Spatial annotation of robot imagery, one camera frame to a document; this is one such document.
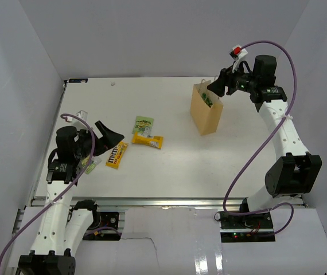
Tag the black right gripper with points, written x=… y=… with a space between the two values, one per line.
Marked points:
x=219 y=86

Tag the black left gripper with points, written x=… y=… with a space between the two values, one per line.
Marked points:
x=109 y=139

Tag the green yellow chip bag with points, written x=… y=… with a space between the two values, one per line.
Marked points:
x=206 y=97

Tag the brown paper bag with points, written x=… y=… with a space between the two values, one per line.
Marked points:
x=206 y=119

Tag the yellow snack bar wrapper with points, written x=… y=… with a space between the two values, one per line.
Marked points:
x=148 y=140

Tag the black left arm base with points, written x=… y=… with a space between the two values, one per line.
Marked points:
x=100 y=219

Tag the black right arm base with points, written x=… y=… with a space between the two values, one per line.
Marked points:
x=245 y=229

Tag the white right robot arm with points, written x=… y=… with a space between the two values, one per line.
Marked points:
x=296 y=169

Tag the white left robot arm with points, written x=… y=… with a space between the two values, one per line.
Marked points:
x=62 y=227

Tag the yellow m&m's candy bag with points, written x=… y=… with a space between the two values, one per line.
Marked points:
x=116 y=155

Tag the green snack packet centre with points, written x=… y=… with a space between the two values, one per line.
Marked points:
x=143 y=125

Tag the green snack packet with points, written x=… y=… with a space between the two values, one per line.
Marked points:
x=143 y=125
x=89 y=168

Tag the green snack packet left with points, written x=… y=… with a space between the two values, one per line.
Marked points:
x=89 y=168

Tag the left blue table label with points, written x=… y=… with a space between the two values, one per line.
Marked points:
x=78 y=80

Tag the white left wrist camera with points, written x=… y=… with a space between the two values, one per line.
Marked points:
x=77 y=120

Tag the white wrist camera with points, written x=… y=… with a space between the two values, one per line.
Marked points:
x=77 y=120
x=239 y=53

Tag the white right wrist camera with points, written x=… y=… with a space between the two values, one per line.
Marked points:
x=239 y=53

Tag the aluminium front rail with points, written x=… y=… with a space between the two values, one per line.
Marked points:
x=165 y=202

